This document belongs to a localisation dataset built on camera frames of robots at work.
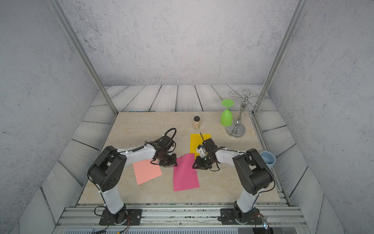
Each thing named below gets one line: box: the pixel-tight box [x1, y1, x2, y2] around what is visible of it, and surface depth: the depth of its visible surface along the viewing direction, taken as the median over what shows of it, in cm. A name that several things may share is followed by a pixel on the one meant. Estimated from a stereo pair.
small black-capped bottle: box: [192, 115, 201, 131], surface depth 107 cm
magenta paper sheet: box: [173, 153, 201, 192], surface depth 90 cm
